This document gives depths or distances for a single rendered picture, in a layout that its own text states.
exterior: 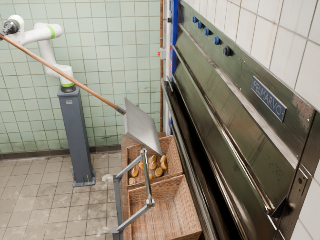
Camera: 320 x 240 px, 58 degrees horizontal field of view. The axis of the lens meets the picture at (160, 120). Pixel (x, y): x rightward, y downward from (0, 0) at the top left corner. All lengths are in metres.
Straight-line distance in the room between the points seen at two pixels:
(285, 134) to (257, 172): 0.21
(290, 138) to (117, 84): 2.85
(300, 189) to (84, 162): 2.81
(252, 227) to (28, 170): 3.26
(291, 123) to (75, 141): 2.64
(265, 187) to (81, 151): 2.55
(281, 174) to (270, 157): 0.08
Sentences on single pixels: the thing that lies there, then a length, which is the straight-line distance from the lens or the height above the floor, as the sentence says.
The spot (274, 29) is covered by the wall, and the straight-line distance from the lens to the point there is 0.98.
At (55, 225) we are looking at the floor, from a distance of 3.32.
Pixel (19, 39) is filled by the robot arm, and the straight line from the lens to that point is 2.50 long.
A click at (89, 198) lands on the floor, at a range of 3.47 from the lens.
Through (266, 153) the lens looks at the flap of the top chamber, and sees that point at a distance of 1.08.
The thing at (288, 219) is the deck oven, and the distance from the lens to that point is 1.00.
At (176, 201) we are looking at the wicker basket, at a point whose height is 0.60.
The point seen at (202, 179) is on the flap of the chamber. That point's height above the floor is 1.41.
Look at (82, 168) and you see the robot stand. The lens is 3.50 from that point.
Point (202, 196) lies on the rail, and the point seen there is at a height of 1.44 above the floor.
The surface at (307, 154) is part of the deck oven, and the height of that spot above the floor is 1.98.
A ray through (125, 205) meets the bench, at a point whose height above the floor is 0.58.
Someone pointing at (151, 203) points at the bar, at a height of 1.17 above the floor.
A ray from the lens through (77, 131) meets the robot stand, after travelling 3.20.
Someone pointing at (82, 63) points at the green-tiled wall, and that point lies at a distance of 3.51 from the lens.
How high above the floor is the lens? 2.45
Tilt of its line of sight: 31 degrees down
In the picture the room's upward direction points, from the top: straight up
